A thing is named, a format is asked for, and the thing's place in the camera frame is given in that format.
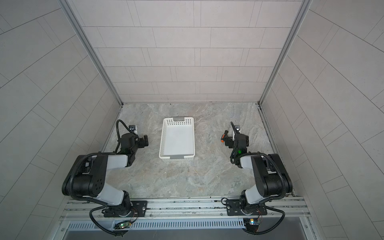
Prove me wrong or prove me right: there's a corner aluminium post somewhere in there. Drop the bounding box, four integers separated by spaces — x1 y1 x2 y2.
259 0 312 106
58 0 123 107

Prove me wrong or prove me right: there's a green circuit board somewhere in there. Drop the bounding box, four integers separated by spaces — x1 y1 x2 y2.
114 221 132 230
243 218 260 230

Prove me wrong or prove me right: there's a right green circuit board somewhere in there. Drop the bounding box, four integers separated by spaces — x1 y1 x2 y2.
243 218 260 230

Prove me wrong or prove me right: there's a white perforated plastic bin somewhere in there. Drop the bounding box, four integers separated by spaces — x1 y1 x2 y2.
159 117 195 162

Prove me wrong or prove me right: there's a right corner aluminium post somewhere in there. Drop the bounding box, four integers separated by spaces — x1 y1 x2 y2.
259 0 312 106

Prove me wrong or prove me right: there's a left corner aluminium post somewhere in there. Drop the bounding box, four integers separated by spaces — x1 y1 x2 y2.
58 0 123 107

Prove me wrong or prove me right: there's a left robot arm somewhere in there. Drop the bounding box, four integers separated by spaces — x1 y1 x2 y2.
62 120 149 218

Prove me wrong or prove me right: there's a left green circuit board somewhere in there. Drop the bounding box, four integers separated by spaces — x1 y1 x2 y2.
114 221 132 230

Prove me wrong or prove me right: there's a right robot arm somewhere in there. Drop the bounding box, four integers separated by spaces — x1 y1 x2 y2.
221 123 293 216

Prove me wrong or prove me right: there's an aluminium mounting rail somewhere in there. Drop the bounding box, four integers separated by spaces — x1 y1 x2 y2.
59 196 311 223

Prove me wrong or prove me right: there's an orange black handled screwdriver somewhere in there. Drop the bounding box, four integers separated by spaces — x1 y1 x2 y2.
221 130 229 143

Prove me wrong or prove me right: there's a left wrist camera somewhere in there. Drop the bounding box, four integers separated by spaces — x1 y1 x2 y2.
129 125 138 135

